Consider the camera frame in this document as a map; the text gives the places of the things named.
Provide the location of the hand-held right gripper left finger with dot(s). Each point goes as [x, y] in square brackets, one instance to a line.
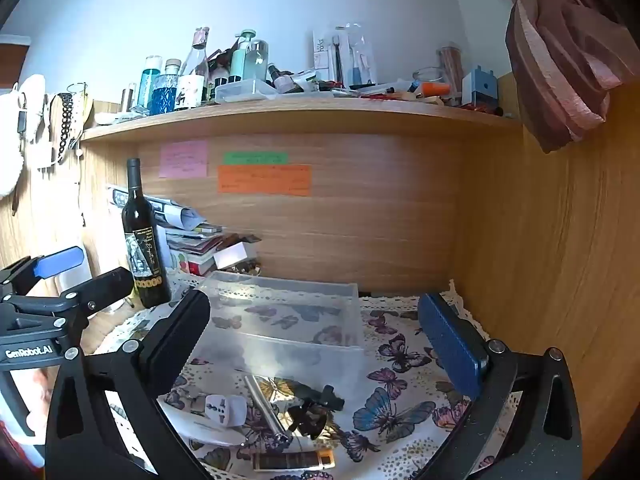
[172, 345]

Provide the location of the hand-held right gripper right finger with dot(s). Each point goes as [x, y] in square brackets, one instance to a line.
[450, 345]

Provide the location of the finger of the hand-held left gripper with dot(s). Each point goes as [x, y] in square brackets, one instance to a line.
[102, 285]
[57, 260]

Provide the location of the dark wine bottle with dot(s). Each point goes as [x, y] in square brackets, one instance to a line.
[145, 250]

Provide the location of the butterfly print tablecloth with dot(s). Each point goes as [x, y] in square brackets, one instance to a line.
[400, 375]

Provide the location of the white travel adapter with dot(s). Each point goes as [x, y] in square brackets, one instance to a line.
[225, 410]

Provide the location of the stack of books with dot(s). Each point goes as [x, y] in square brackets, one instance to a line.
[200, 252]

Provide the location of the folded newspaper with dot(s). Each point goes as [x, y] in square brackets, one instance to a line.
[175, 212]

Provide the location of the small white box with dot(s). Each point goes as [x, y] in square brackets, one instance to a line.
[231, 256]

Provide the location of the silver metal rod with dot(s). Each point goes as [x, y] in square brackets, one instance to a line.
[262, 405]

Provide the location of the clear plastic storage box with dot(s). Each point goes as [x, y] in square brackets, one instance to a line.
[300, 320]

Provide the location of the white fluffy cloth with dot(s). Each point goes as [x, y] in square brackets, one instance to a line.
[20, 135]

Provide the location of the pink sticky note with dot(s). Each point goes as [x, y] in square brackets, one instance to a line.
[183, 160]

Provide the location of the black hair clip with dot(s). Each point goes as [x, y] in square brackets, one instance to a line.
[315, 410]

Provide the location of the dark rectangular lighter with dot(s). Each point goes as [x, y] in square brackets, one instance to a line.
[290, 461]

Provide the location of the small metal cylinder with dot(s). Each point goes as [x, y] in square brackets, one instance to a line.
[127, 96]

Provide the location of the orange sticky note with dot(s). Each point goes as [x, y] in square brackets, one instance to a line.
[265, 180]

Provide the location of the blue patterned glass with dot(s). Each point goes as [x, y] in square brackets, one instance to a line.
[162, 95]

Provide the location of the green sticky note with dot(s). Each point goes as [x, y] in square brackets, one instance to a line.
[255, 158]

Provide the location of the teal liquid bottle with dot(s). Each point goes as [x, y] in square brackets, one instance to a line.
[152, 72]

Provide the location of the tall clear glass bottle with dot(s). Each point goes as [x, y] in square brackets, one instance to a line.
[194, 80]

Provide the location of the clear plastic tray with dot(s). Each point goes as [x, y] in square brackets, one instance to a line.
[245, 91]

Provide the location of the blue grey pencil sharpener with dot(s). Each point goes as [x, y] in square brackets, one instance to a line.
[480, 90]

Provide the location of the wooden shelf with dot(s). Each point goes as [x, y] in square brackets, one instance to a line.
[300, 115]

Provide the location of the green pump bottle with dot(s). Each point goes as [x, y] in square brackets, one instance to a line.
[240, 60]

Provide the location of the short glass jar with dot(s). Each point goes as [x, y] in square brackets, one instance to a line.
[429, 76]

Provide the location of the small dark bottle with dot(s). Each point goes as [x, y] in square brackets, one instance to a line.
[281, 80]

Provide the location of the clear round bottle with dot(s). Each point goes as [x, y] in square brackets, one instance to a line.
[257, 60]

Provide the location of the tall jar of sticks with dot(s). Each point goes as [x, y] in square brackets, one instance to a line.
[450, 67]

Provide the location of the clear toothbrush package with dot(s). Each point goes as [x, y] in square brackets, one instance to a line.
[357, 55]

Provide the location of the brown striped curtain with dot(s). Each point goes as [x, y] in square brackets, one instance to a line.
[560, 60]

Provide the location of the white cardboard package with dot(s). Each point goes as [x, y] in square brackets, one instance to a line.
[324, 57]

